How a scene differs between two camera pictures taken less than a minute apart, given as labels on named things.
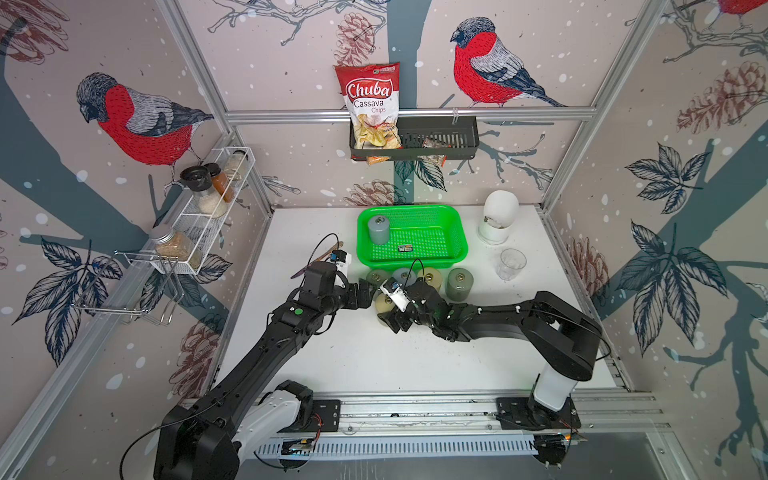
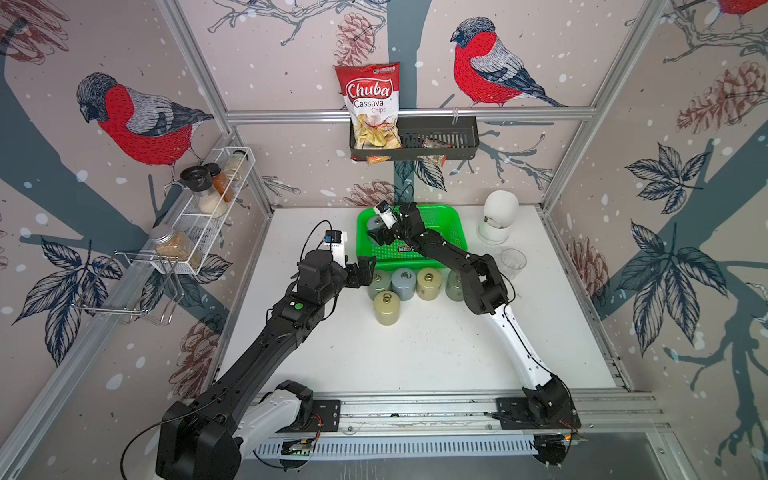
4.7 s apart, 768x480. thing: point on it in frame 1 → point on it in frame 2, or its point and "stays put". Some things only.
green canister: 377,277 stays put
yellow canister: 431,276 stays put
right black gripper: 394,319 → 380,233
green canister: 459,282 stays put
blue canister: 379,228 stays put
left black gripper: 354,300 → 366,274
